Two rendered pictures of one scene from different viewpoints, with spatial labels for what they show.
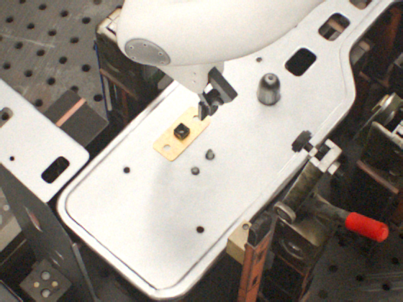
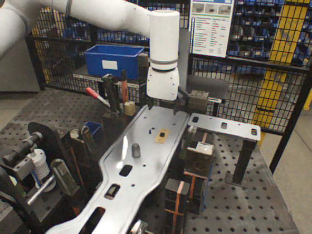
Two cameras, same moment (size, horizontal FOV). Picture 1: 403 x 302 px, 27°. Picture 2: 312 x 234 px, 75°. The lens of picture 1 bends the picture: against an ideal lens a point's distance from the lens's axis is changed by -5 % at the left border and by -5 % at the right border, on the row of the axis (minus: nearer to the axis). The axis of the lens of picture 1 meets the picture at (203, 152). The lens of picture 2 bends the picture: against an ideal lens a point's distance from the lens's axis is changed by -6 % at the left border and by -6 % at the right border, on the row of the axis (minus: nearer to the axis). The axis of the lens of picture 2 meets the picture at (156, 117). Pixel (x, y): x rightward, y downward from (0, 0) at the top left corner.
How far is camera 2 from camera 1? 1.29 m
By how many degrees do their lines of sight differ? 81
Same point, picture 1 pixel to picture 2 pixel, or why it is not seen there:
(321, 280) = not seen: hidden behind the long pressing
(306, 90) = (121, 159)
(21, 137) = (212, 123)
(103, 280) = (177, 161)
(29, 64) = (257, 222)
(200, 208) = (147, 121)
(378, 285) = not seen: hidden behind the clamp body
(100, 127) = not seen: hidden behind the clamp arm
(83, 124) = (197, 136)
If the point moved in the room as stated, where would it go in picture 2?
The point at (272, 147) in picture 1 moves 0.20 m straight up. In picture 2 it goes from (129, 139) to (125, 92)
